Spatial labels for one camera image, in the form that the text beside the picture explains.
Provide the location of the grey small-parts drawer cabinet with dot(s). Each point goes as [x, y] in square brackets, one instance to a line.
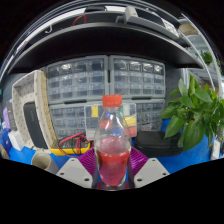
[78, 78]
[138, 76]
[150, 115]
[66, 118]

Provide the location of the white dotted storage tray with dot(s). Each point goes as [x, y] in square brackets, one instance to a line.
[30, 90]

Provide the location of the small white plug adapter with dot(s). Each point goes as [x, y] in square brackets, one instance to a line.
[215, 149]

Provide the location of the black zip case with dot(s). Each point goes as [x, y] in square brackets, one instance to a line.
[35, 125]

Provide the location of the yellow multimeter with leads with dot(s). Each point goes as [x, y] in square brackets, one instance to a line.
[68, 146]

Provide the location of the small distant green plant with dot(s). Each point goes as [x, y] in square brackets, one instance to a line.
[206, 57]

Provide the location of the flat black pouch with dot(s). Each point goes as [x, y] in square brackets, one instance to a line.
[155, 145]

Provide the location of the green potted plant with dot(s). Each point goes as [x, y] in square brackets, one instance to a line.
[193, 110]

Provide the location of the grey-white ceramic mug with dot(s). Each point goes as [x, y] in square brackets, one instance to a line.
[43, 161]

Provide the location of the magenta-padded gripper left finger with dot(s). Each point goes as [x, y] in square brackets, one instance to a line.
[75, 171]

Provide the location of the clear bottle with red drink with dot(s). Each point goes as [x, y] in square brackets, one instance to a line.
[112, 160]

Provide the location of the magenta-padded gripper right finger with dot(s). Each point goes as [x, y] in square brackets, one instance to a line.
[151, 170]

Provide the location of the clear compartment box coloured parts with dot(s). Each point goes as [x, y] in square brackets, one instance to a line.
[90, 116]

